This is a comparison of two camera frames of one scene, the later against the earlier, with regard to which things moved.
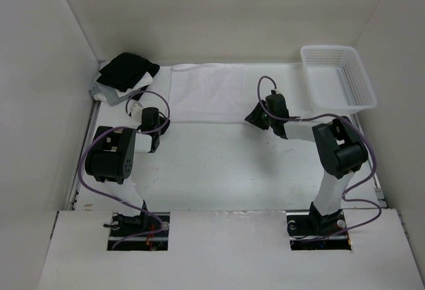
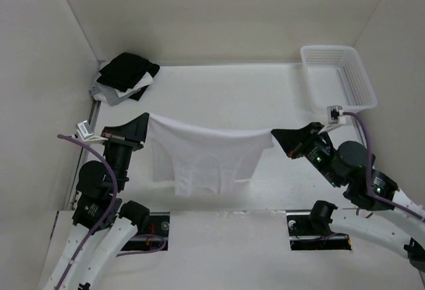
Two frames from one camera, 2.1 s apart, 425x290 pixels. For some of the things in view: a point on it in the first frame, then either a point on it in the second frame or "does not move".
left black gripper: [163, 121] → [137, 130]
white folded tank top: [145, 80] does not move
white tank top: [214, 93] → [200, 161]
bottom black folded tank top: [137, 96] does not move
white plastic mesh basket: [336, 80] does not move
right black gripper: [254, 117] → [292, 141]
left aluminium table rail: [70, 206] does not move
